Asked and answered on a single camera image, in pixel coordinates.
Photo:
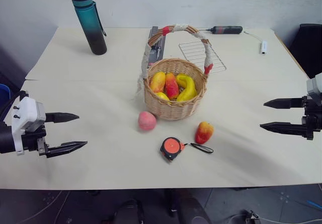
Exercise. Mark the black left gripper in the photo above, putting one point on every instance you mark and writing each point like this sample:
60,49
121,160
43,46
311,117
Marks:
31,139

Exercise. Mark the yellow orange mango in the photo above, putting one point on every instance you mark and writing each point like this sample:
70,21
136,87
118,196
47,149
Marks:
158,81

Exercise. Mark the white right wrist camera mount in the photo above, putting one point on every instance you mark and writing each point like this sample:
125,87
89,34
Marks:
315,85

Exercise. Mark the black floor object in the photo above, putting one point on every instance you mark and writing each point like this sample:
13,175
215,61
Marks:
250,217

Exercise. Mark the orange black tape measure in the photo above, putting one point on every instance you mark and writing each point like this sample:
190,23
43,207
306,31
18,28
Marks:
171,147

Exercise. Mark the red-yellow mango on table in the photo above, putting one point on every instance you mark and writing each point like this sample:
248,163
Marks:
203,133

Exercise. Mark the teal water bottle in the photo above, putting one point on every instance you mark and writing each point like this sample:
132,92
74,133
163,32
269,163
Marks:
91,22

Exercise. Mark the dark rounded shape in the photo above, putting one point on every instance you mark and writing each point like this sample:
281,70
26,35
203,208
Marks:
187,209

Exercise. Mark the small yellow fruit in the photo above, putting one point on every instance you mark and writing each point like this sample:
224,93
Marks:
163,96

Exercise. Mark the blue bin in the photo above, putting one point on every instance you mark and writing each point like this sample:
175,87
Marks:
3,91

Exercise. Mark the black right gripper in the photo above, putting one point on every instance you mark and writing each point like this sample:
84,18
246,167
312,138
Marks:
313,118

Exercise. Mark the pink peach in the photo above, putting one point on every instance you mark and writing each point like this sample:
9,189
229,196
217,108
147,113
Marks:
147,121

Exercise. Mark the red yellow mango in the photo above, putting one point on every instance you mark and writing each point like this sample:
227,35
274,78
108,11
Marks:
171,86

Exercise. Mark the yellow banana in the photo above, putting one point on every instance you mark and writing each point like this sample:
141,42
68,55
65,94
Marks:
188,88

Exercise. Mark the black electric screwdriver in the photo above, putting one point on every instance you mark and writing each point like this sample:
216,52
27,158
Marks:
225,29

